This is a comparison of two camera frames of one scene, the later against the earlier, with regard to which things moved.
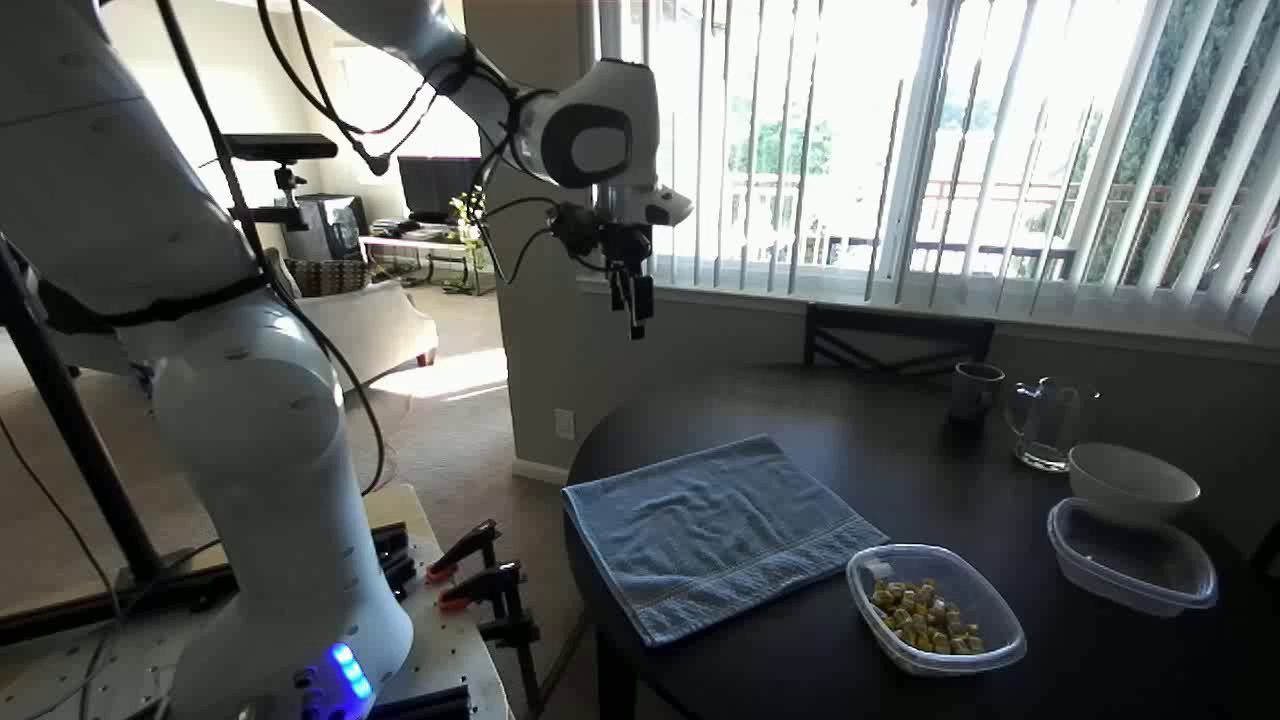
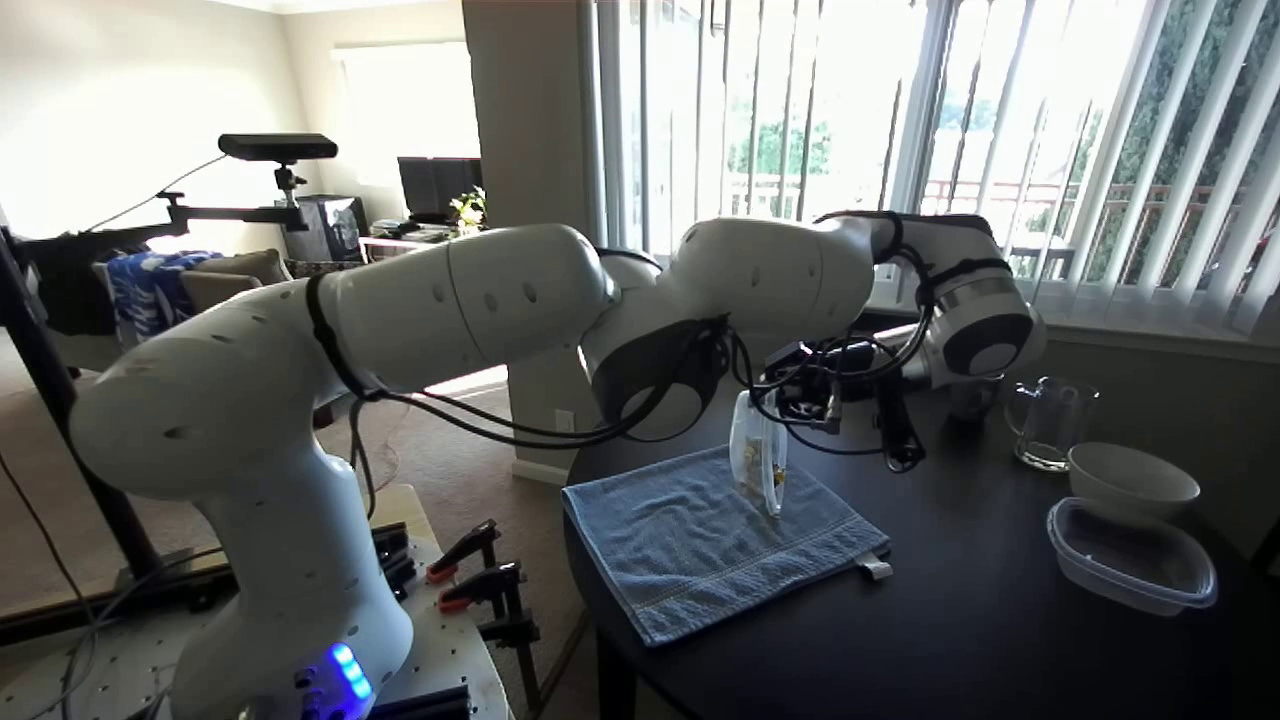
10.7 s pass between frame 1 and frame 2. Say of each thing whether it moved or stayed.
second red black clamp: stayed
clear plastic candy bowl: moved
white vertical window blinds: stayed
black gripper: moved
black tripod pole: stayed
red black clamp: stayed
